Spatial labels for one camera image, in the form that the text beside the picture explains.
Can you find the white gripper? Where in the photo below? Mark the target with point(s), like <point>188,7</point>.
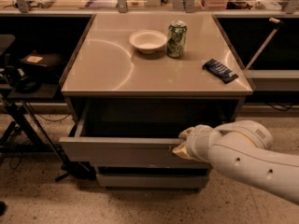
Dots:
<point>196,142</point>

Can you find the black stand with legs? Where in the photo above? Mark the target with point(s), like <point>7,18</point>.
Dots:
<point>12,78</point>

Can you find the grey bottom drawer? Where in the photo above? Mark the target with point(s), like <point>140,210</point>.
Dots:
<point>152,181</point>

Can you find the black headphones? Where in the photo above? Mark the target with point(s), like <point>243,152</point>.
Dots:
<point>24,84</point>

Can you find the grey drawer cabinet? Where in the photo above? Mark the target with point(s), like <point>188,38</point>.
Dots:
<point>107,66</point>

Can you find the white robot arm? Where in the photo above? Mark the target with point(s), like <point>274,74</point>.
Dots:
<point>240,151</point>

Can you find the grey top drawer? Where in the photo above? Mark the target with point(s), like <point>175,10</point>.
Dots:
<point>140,132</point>

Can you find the green soda can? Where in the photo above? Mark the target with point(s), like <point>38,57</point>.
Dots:
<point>176,39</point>

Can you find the white leaning pole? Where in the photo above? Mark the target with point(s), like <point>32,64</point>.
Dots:
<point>277,24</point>

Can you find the white bowl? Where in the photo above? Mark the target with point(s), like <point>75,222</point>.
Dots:
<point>148,41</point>

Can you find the grey drawer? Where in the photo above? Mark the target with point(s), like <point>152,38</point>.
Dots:
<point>152,181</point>
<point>140,132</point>

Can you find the dark blue snack packet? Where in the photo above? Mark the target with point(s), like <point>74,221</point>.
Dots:
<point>220,71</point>

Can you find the black box with label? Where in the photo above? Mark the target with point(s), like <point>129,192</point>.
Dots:
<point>43,65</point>

